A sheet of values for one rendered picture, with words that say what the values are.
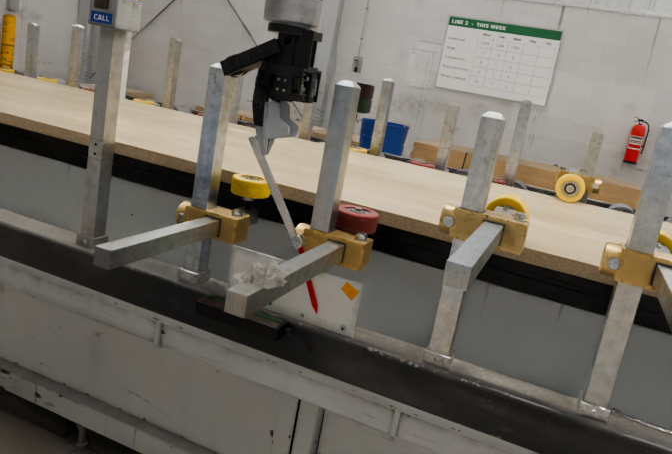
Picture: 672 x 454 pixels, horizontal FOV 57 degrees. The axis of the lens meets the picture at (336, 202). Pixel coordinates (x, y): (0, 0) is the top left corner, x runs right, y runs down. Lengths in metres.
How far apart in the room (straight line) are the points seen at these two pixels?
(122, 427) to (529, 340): 1.07
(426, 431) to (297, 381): 0.26
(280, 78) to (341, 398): 0.59
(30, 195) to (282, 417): 0.88
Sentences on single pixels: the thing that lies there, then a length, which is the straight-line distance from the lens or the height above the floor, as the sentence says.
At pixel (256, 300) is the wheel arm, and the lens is 0.80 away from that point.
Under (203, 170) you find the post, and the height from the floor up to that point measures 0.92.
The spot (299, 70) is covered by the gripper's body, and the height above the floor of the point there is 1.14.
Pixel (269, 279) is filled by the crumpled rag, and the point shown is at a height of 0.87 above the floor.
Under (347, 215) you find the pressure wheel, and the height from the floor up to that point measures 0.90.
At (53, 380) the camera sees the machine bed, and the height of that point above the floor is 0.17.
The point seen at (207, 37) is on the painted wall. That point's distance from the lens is 9.91.
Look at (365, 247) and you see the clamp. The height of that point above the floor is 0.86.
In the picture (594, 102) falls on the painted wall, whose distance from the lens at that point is 8.12.
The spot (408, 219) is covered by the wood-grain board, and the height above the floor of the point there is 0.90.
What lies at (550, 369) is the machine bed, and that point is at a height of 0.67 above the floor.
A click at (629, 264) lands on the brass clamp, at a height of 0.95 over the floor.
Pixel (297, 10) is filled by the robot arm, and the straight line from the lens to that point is 0.99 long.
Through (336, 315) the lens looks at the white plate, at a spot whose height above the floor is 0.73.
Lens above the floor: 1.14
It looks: 12 degrees down
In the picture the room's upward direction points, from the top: 10 degrees clockwise
